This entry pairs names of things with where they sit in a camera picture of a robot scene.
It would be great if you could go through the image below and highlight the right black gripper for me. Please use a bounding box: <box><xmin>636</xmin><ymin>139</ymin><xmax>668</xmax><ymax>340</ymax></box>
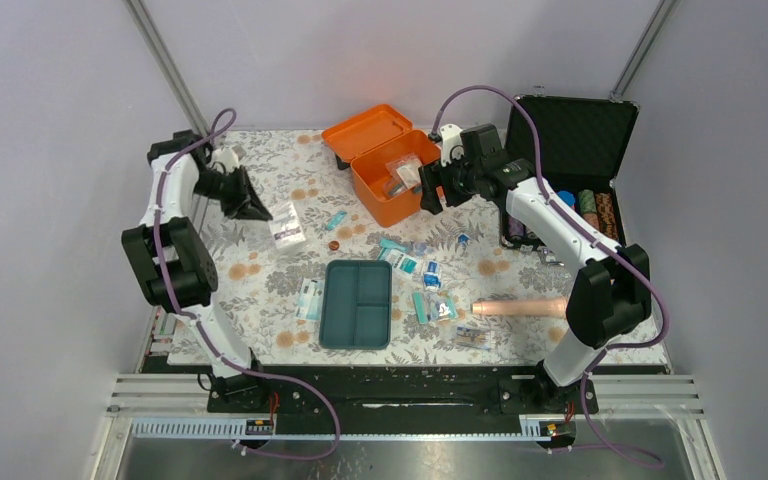
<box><xmin>418</xmin><ymin>148</ymin><xmax>482</xmax><ymax>215</ymax></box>

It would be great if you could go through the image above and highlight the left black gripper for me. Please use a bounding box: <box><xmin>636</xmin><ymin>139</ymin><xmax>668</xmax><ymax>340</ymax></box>
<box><xmin>194</xmin><ymin>163</ymin><xmax>274</xmax><ymax>221</ymax></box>

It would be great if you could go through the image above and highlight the gloves packet clear bag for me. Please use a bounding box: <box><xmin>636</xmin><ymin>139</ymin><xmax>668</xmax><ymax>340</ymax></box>
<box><xmin>386</xmin><ymin>153</ymin><xmax>423</xmax><ymax>189</ymax></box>

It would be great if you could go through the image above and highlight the white blue medicine box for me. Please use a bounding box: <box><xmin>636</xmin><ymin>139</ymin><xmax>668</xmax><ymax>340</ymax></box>
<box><xmin>268</xmin><ymin>201</ymin><xmax>307</xmax><ymax>250</ymax></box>

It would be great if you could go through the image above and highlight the gauze pads clear bag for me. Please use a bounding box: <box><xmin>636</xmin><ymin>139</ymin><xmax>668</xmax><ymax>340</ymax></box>
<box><xmin>382</xmin><ymin>177</ymin><xmax>422</xmax><ymax>199</ymax></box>

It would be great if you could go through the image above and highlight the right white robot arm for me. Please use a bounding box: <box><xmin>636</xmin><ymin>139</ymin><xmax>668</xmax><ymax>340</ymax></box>
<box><xmin>419</xmin><ymin>124</ymin><xmax>652</xmax><ymax>412</ymax></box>

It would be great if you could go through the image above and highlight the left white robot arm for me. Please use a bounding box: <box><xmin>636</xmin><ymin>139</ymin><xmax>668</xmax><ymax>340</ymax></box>
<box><xmin>121</xmin><ymin>130</ymin><xmax>273</xmax><ymax>411</ymax></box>

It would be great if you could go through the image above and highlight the orange plastic medicine box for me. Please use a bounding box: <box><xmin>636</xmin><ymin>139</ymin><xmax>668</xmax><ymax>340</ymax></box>
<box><xmin>322</xmin><ymin>104</ymin><xmax>440</xmax><ymax>228</ymax></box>

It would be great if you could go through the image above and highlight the clear tape roll packet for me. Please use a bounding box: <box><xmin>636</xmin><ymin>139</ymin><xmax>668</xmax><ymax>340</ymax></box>
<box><xmin>412</xmin><ymin>242</ymin><xmax>430</xmax><ymax>257</ymax></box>

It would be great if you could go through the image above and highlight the teal bandage sachet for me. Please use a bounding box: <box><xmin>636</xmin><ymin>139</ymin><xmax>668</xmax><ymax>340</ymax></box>
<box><xmin>379</xmin><ymin>238</ymin><xmax>408</xmax><ymax>253</ymax></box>

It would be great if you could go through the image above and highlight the small teal sachet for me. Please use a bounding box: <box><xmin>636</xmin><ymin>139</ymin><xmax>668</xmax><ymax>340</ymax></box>
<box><xmin>325</xmin><ymin>211</ymin><xmax>347</xmax><ymax>231</ymax></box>

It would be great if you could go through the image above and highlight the medical gauze packet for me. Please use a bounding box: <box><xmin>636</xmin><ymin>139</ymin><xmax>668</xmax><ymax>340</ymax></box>
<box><xmin>377</xmin><ymin>248</ymin><xmax>422</xmax><ymax>276</ymax></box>

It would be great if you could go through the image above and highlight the white teal dressing packet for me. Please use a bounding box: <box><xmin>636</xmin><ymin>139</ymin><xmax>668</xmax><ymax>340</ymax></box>
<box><xmin>295</xmin><ymin>278</ymin><xmax>324</xmax><ymax>322</ymax></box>

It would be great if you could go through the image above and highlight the blue white wipe packet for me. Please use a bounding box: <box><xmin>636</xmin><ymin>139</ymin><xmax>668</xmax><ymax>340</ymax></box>
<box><xmin>422</xmin><ymin>261</ymin><xmax>442</xmax><ymax>291</ymax></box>

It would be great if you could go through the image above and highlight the floral tablecloth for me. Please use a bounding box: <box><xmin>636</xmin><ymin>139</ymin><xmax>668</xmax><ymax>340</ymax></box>
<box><xmin>167</xmin><ymin>128</ymin><xmax>670</xmax><ymax>367</ymax></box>

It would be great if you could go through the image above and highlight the teal plaster packet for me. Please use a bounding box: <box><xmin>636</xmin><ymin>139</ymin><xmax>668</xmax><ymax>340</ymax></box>
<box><xmin>412</xmin><ymin>292</ymin><xmax>429</xmax><ymax>325</ymax></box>

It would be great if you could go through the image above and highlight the clear bag with small items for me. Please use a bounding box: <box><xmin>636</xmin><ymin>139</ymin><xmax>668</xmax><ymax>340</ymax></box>
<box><xmin>426</xmin><ymin>292</ymin><xmax>458</xmax><ymax>322</ymax></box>

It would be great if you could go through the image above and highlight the teal divided tray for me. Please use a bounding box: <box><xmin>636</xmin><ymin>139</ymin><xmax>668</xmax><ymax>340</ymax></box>
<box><xmin>319</xmin><ymin>260</ymin><xmax>393</xmax><ymax>350</ymax></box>

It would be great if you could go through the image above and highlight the black foam-lined case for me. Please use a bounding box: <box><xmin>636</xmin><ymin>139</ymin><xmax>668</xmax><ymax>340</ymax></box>
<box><xmin>516</xmin><ymin>95</ymin><xmax>639</xmax><ymax>245</ymax></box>

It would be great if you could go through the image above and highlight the striped plaster strip packet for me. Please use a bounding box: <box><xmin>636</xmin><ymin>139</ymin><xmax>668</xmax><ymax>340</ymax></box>
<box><xmin>453</xmin><ymin>326</ymin><xmax>493</xmax><ymax>350</ymax></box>

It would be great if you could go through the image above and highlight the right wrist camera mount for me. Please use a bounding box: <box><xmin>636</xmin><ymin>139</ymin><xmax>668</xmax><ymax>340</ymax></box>
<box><xmin>438</xmin><ymin>124</ymin><xmax>465</xmax><ymax>167</ymax></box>

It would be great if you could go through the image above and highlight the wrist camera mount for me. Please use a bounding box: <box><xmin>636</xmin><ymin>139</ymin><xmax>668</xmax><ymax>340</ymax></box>
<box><xmin>438</xmin><ymin>124</ymin><xmax>465</xmax><ymax>167</ymax></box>
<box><xmin>210</xmin><ymin>145</ymin><xmax>245</xmax><ymax>174</ymax></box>

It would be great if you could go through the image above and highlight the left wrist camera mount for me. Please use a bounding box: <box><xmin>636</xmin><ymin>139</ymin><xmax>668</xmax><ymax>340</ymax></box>
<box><xmin>210</xmin><ymin>145</ymin><xmax>245</xmax><ymax>174</ymax></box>

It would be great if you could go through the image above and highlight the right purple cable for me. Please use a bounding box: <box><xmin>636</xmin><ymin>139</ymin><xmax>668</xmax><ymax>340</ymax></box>
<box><xmin>430</xmin><ymin>84</ymin><xmax>671</xmax><ymax>473</ymax></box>

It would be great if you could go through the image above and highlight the purple cable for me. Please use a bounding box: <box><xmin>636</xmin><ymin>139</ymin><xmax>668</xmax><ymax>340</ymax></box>
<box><xmin>150</xmin><ymin>107</ymin><xmax>343</xmax><ymax>462</ymax></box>
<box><xmin>430</xmin><ymin>84</ymin><xmax>671</xmax><ymax>473</ymax></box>

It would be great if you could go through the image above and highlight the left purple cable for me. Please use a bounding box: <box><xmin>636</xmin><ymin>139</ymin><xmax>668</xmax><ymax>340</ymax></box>
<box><xmin>150</xmin><ymin>107</ymin><xmax>343</xmax><ymax>462</ymax></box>

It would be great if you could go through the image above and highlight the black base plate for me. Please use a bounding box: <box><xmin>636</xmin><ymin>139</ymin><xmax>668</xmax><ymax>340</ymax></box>
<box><xmin>207</xmin><ymin>362</ymin><xmax>669</xmax><ymax>437</ymax></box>

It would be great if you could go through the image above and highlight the slotted cable duct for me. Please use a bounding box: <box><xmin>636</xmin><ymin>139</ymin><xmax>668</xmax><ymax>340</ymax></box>
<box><xmin>130</xmin><ymin>416</ymin><xmax>551</xmax><ymax>442</ymax></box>

